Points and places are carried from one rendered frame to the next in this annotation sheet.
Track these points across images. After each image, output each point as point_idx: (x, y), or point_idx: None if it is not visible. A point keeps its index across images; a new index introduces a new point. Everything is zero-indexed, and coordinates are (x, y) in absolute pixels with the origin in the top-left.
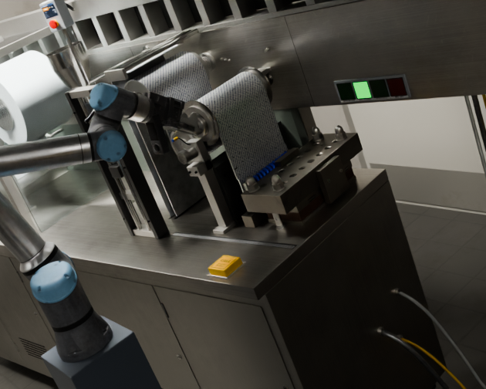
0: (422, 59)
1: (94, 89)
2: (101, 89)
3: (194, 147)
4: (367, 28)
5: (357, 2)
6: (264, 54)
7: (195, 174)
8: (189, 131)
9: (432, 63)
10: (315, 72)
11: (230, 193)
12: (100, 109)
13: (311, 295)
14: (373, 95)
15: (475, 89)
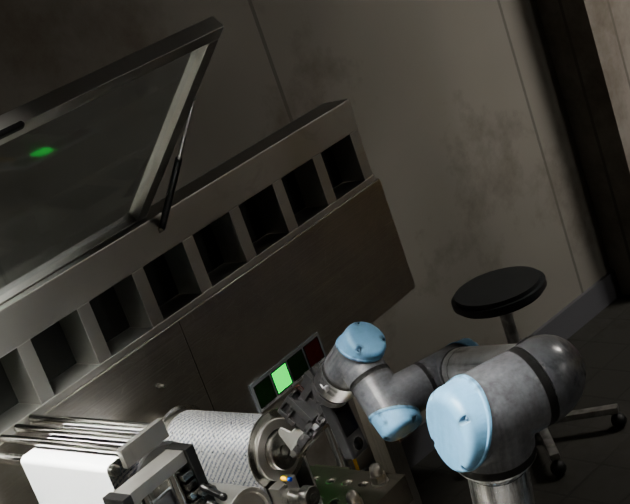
0: (327, 304)
1: (357, 333)
2: (370, 325)
3: (292, 487)
4: (274, 292)
5: (261, 263)
6: (152, 399)
7: None
8: (319, 435)
9: (336, 305)
10: (224, 386)
11: None
12: (383, 354)
13: None
14: (294, 377)
15: (372, 316)
